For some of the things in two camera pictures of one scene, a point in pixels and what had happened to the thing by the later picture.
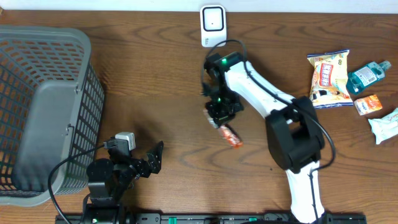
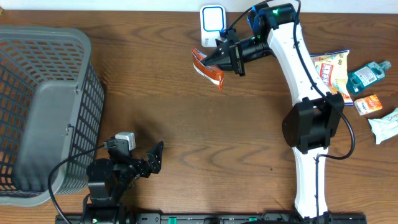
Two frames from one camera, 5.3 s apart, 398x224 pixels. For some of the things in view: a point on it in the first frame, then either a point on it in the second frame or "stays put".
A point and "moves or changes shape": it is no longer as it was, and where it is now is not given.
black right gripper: x=219 y=117 to x=221 y=56
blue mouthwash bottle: x=366 y=76 stays put
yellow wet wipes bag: x=330 y=87 stays put
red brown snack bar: x=227 y=132 moves or changes shape
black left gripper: x=153 y=164 stays put
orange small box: x=368 y=104 stays put
